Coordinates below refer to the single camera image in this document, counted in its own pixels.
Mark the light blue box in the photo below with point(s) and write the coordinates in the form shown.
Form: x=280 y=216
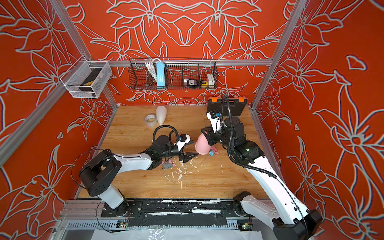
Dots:
x=161 y=83

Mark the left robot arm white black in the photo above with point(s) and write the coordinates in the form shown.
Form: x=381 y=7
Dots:
x=99 y=173

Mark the black yellow tape measure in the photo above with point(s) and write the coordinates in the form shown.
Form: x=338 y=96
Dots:
x=204 y=84

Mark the black wire basket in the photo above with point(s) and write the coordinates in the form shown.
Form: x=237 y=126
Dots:
x=143 y=76

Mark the black orange tool case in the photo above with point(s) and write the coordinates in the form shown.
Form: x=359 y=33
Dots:
x=219 y=105

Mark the white spray bottle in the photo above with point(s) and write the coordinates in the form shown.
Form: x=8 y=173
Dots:
x=161 y=114

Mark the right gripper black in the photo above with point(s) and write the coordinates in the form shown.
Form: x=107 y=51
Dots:
x=211 y=135

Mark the opaque pink spray bottle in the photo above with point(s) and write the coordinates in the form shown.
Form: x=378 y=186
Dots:
x=202 y=146

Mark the pink grey spray nozzle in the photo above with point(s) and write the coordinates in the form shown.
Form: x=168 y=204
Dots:
x=167 y=164

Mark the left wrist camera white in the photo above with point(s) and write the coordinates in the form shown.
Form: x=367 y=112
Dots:
x=182 y=141

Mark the black round device with label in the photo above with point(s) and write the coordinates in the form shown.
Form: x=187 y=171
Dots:
x=191 y=83

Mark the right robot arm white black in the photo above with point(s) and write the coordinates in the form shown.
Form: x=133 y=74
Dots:
x=287 y=217

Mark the pink blue spray nozzle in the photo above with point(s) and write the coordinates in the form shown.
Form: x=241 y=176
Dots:
x=213 y=151

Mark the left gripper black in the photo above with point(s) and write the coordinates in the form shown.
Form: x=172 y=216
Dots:
x=189 y=157

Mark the clear tape roll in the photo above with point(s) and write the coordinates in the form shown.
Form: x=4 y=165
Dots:
x=151 y=120

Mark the white small box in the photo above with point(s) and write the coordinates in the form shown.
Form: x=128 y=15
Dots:
x=211 y=81

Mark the clear plastic wall bin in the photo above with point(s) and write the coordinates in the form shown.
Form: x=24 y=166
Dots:
x=85 y=82

